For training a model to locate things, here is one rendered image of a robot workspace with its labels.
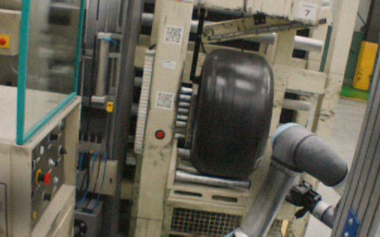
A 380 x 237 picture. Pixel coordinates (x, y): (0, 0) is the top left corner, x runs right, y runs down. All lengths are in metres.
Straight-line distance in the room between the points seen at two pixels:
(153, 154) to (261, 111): 0.55
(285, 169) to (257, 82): 0.53
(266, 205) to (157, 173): 0.76
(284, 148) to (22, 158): 0.76
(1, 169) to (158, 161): 0.96
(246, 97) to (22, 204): 0.96
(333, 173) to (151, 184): 1.01
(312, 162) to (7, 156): 0.85
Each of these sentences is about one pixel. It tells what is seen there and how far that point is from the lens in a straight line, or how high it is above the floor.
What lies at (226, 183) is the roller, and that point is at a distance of 1.97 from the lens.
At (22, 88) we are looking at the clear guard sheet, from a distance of 1.12.
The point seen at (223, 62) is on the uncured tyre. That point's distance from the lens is 1.82.
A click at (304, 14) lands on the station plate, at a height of 1.68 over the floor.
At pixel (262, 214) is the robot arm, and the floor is 1.06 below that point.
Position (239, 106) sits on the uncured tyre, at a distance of 1.74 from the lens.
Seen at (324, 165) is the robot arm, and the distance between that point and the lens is 1.29.
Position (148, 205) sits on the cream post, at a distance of 2.11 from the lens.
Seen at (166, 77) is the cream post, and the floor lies 1.32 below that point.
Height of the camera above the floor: 1.71
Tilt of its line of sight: 17 degrees down
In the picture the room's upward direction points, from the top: 8 degrees clockwise
